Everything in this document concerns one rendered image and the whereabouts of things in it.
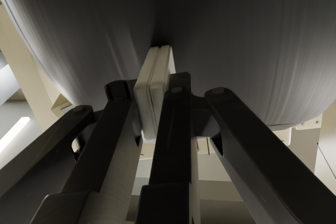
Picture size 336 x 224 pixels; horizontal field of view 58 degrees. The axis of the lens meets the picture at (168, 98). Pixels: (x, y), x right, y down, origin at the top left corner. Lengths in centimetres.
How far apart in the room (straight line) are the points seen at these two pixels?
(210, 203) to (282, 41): 252
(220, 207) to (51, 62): 253
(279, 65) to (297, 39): 2
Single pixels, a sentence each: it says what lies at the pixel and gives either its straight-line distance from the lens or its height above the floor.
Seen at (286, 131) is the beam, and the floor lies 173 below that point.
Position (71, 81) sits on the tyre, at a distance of 25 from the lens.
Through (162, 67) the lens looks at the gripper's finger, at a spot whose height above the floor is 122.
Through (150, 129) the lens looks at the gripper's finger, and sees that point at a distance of 15.
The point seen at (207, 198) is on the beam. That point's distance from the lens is 266.
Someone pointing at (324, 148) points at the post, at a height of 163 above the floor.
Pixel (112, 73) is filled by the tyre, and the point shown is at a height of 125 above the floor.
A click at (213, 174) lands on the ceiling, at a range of 336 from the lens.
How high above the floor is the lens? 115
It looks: 33 degrees up
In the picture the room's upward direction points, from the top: 169 degrees clockwise
